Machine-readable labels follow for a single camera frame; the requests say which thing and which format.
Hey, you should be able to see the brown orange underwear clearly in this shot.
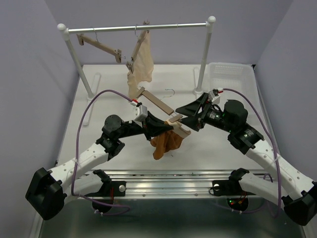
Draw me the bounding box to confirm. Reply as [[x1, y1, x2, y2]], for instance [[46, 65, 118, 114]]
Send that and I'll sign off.
[[150, 131, 183, 160]]

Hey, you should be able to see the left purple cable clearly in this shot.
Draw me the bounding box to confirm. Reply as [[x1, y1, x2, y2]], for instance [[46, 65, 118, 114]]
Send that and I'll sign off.
[[71, 89, 136, 217]]

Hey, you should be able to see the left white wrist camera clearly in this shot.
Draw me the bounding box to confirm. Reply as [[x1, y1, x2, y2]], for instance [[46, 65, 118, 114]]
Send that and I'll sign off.
[[130, 99, 148, 123]]

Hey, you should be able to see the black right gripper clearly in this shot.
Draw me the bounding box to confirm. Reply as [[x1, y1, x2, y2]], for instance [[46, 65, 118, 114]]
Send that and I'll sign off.
[[175, 93, 234, 133]]

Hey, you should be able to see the beige clip hanger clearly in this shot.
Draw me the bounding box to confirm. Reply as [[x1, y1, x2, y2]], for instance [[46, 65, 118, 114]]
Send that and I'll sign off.
[[76, 28, 126, 63], [133, 87, 191, 138]]

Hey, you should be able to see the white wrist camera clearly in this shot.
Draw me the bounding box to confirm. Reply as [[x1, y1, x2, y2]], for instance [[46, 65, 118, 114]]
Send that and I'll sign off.
[[208, 88, 223, 105], [130, 99, 148, 123]]

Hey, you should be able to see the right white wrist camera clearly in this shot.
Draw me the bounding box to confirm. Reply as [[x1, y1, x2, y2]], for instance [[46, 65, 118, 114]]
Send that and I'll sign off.
[[208, 88, 223, 105]]

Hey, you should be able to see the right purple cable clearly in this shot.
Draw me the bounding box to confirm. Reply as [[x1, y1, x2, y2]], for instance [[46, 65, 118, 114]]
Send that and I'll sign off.
[[210, 88, 283, 219]]

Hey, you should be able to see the white plastic basket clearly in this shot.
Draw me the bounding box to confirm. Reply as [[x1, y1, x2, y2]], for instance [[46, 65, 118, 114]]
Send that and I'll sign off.
[[207, 62, 257, 94]]

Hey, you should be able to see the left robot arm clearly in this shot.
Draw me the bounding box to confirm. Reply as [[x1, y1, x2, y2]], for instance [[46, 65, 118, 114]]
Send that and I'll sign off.
[[25, 112, 173, 220]]

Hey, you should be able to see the aluminium mounting rail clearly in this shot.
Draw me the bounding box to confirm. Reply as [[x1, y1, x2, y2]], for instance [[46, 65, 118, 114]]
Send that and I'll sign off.
[[41, 169, 273, 199]]

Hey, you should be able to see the empty beige clip hanger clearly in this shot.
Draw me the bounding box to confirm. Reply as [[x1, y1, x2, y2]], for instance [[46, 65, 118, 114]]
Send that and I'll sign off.
[[76, 28, 126, 63]]

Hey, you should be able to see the white and silver clothes rack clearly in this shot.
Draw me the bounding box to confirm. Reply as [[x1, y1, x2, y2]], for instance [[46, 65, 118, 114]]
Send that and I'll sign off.
[[56, 15, 216, 126]]

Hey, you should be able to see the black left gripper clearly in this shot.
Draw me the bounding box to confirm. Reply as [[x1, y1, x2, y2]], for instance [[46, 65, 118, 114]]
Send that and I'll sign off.
[[116, 111, 172, 141]]

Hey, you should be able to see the beige hanger with cream underwear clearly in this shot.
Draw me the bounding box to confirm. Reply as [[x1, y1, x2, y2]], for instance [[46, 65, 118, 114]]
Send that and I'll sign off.
[[125, 20, 151, 74]]

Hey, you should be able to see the cream beige underwear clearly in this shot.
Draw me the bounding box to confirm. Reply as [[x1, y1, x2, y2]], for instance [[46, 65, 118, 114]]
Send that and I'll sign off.
[[127, 30, 154, 99]]

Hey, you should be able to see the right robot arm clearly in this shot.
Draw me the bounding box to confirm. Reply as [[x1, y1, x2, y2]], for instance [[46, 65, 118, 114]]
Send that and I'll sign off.
[[176, 90, 317, 226]]

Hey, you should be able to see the purple cable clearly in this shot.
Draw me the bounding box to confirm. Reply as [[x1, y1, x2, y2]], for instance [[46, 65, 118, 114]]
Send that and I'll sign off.
[[210, 88, 283, 219], [71, 89, 136, 217]]

